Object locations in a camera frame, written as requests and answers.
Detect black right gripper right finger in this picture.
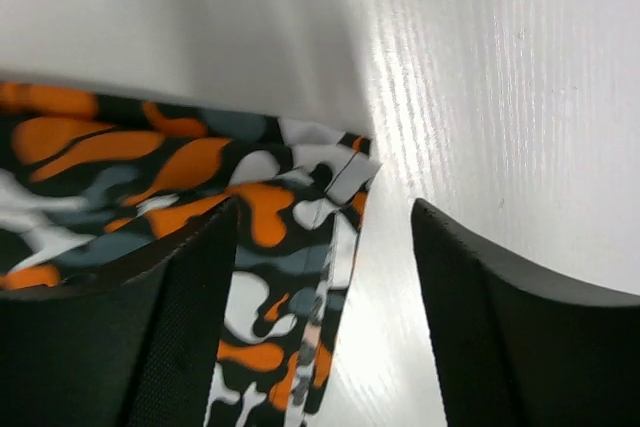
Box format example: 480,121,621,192
411,199,639,426

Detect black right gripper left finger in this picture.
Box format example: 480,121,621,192
1,200,237,426

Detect orange camouflage shorts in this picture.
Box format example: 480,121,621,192
1,82,378,426

